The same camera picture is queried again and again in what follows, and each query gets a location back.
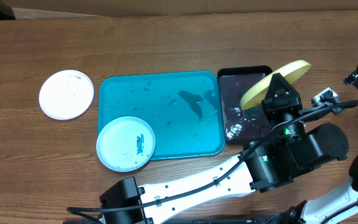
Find teal plastic tray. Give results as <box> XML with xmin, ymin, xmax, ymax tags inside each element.
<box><xmin>98</xmin><ymin>71</ymin><xmax>225</xmax><ymax>161</ymax></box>

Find green scrubbing sponge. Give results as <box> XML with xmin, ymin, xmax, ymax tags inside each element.
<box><xmin>242</xmin><ymin>105</ymin><xmax>260</xmax><ymax>116</ymax></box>

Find cardboard backdrop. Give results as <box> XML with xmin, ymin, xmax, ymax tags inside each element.
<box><xmin>5</xmin><ymin>0</ymin><xmax>358</xmax><ymax>16</ymax></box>

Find yellow-rimmed plate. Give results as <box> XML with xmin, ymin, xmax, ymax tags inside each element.
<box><xmin>240</xmin><ymin>60</ymin><xmax>311</xmax><ymax>110</ymax></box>

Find white plate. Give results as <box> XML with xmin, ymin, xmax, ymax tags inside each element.
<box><xmin>39</xmin><ymin>70</ymin><xmax>94</xmax><ymax>120</ymax></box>

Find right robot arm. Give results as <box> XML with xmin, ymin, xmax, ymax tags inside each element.
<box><xmin>256</xmin><ymin>65</ymin><xmax>358</xmax><ymax>223</ymax></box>

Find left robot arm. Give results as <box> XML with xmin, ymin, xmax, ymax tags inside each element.
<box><xmin>99</xmin><ymin>72</ymin><xmax>349</xmax><ymax>223</ymax></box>

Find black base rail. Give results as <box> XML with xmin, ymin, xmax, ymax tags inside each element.
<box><xmin>164</xmin><ymin>213</ymin><xmax>284</xmax><ymax>224</ymax></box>

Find black plastic tray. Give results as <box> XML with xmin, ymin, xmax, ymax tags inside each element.
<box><xmin>218</xmin><ymin>65</ymin><xmax>272</xmax><ymax>145</ymax></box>

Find light blue plate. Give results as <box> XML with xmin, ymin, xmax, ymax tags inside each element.
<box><xmin>96</xmin><ymin>116</ymin><xmax>156</xmax><ymax>172</ymax></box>

